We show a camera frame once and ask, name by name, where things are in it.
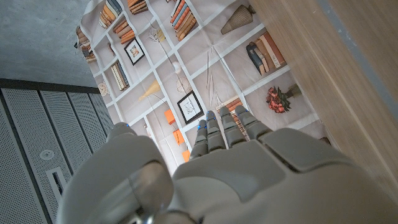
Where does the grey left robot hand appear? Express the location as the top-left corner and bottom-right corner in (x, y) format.
(55, 105), (398, 224)

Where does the printed bookshelf backdrop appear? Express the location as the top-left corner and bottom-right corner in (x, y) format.
(74, 0), (332, 169)

